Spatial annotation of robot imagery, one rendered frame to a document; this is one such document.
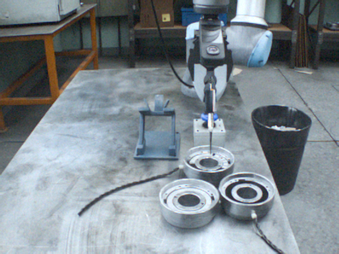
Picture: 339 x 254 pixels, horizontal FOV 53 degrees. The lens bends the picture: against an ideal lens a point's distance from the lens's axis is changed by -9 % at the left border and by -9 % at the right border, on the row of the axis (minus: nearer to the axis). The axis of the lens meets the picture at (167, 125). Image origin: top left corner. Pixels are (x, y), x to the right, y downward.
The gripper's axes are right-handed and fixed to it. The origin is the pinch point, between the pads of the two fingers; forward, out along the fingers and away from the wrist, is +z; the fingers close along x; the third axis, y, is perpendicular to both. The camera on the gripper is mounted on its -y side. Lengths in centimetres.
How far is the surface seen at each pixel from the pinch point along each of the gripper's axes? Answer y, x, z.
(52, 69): 161, 104, 44
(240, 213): -25.7, -5.0, 11.1
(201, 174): -15.3, 1.6, 9.8
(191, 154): -7.1, 3.8, 10.2
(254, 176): -16.2, -8.6, 9.5
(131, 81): 47, 25, 13
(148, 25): 329, 55, 45
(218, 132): 0.4, -2.4, 8.8
